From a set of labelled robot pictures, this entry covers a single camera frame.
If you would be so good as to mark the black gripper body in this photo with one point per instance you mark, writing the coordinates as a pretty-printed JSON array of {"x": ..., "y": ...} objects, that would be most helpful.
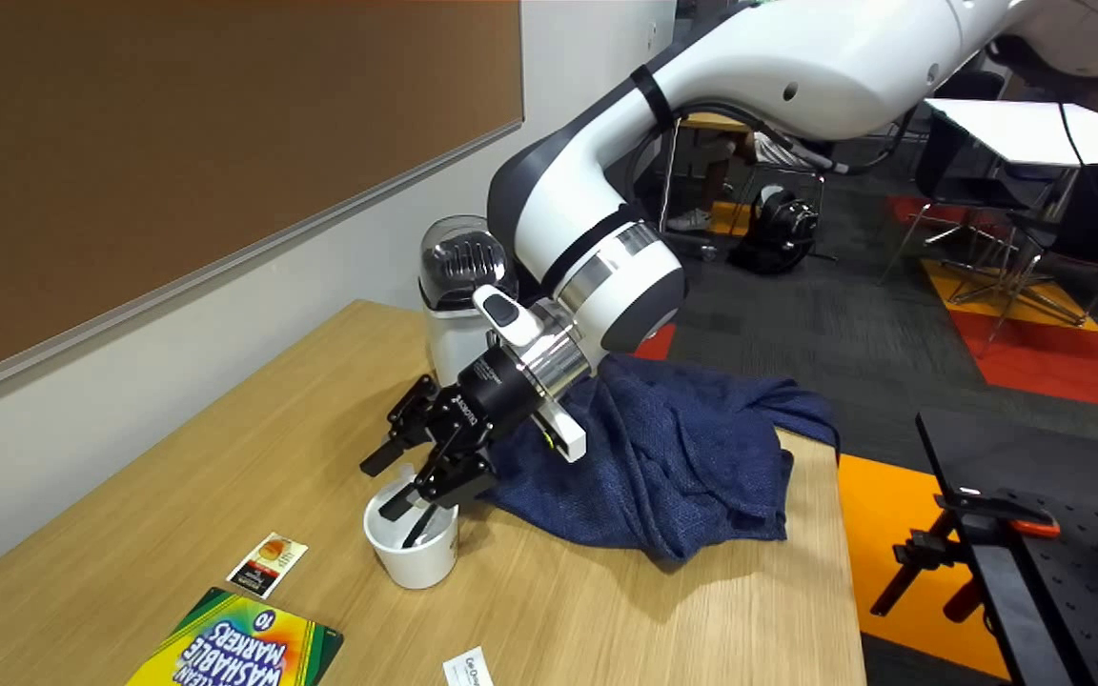
[{"x": 469, "y": 415}]

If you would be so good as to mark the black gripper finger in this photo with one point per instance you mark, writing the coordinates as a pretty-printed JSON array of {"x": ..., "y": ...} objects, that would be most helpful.
[
  {"x": 402, "y": 438},
  {"x": 445, "y": 483}
]

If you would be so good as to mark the black pen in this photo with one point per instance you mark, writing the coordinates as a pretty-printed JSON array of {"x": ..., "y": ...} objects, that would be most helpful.
[{"x": 418, "y": 528}]

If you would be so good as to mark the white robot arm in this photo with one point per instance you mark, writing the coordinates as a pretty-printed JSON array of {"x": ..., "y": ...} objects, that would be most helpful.
[{"x": 591, "y": 270}]

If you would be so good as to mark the white mug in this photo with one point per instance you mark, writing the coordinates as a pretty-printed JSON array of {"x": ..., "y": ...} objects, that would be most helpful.
[{"x": 428, "y": 562}]

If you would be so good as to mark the small photo card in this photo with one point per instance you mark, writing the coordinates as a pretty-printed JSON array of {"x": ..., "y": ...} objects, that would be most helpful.
[{"x": 267, "y": 562}]

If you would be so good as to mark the small white card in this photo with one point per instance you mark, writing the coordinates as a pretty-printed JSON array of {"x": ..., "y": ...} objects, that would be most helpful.
[{"x": 465, "y": 670}]

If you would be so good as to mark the blue cloth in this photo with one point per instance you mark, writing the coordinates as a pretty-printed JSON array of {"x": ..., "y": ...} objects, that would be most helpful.
[{"x": 677, "y": 460}]

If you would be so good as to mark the green crayola marker box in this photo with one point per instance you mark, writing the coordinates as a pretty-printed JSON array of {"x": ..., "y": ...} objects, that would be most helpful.
[{"x": 230, "y": 637}]

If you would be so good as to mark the black helmet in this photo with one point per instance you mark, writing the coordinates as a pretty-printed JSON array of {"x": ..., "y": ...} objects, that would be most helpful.
[{"x": 778, "y": 233}]

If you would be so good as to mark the cork bulletin board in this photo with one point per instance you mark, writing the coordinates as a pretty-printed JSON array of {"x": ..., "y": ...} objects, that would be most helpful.
[{"x": 155, "y": 140}]

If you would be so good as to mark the orange black clamp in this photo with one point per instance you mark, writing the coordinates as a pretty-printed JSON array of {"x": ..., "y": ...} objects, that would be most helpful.
[{"x": 956, "y": 540}]

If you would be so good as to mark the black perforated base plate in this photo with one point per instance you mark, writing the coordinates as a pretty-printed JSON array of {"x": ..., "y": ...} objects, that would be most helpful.
[{"x": 1033, "y": 575}]

